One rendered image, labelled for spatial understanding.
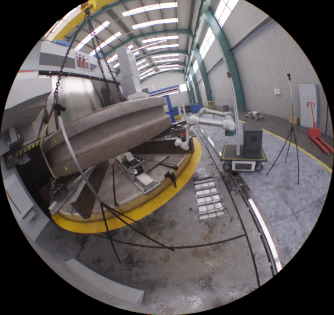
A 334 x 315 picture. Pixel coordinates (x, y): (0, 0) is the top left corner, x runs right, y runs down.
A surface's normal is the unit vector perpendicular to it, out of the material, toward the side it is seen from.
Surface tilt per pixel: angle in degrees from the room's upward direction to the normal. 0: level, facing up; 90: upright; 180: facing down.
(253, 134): 90
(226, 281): 0
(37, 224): 90
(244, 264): 0
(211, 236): 0
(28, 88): 90
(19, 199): 90
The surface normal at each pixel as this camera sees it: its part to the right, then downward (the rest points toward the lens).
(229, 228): -0.25, -0.90
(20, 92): 0.96, -0.19
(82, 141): 0.34, 0.25
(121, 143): 0.59, 0.15
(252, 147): -0.53, 0.43
